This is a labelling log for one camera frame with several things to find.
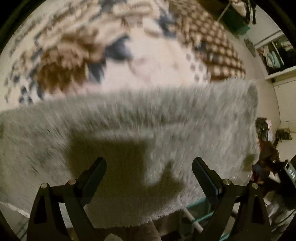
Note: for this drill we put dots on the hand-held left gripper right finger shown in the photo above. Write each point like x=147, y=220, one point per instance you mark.
x=206, y=177

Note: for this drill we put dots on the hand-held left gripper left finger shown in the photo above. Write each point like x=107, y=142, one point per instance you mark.
x=95, y=177

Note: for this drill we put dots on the grey fluffy towel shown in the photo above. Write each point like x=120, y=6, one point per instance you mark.
x=129, y=148

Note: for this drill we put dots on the green white drying rack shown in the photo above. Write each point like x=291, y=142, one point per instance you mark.
x=198, y=216

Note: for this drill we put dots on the dark clothes pile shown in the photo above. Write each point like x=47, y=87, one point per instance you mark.
x=266, y=155

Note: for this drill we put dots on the patterned brown white blanket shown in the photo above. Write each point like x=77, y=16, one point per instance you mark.
x=111, y=46

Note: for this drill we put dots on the open white wardrobe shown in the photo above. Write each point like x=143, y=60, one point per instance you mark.
x=276, y=56

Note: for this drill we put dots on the green storage box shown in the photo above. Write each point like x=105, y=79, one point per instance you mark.
x=235, y=19

